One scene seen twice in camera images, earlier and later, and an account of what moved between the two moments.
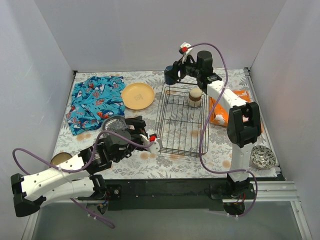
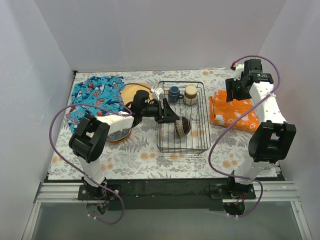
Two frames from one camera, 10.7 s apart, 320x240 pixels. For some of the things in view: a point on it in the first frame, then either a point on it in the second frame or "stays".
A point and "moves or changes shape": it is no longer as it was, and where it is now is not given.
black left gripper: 135,127 -> 162,111
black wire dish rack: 182,122 stays
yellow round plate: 137,96 stays
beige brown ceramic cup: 195,97 moves or changes shape
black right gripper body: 179,69 -> 231,89
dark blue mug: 169,75 -> 174,94
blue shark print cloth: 95,100 stays
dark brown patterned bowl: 59,157 -> 182,126
